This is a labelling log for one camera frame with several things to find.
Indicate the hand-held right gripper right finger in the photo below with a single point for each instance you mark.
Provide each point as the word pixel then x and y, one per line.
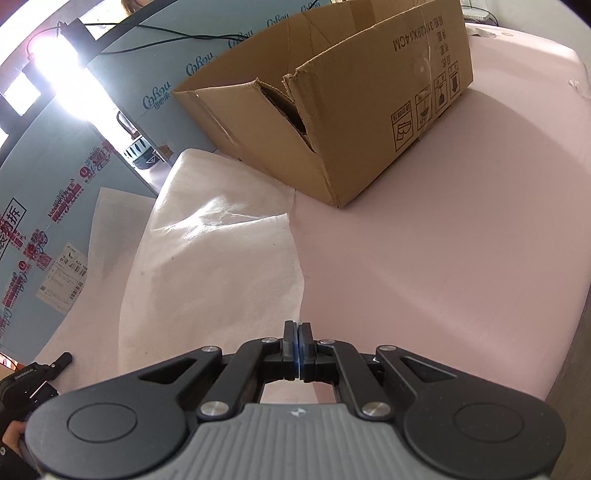
pixel 305 355

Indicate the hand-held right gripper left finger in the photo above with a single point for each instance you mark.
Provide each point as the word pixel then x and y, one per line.
pixel 293 355

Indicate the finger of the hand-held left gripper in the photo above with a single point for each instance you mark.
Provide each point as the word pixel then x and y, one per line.
pixel 60 362

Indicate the white non-woven shopping bag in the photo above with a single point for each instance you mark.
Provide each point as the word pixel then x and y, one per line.
pixel 217 258

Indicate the brown cardboard box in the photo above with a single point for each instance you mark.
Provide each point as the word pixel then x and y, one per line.
pixel 369 115

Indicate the person's left hand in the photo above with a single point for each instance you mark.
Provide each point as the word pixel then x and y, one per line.
pixel 11 434

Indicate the light blue box with label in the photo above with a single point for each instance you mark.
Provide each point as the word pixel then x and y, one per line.
pixel 55 258

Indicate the black and white cup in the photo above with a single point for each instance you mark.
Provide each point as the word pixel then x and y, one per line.
pixel 141 154

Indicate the bright studio light panel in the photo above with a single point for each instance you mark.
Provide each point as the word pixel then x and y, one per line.
pixel 69 64

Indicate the light blue printed cardboard box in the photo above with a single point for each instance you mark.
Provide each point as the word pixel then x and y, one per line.
pixel 152 74

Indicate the white tape scrap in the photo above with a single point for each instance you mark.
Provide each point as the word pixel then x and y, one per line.
pixel 480 30
pixel 577 87

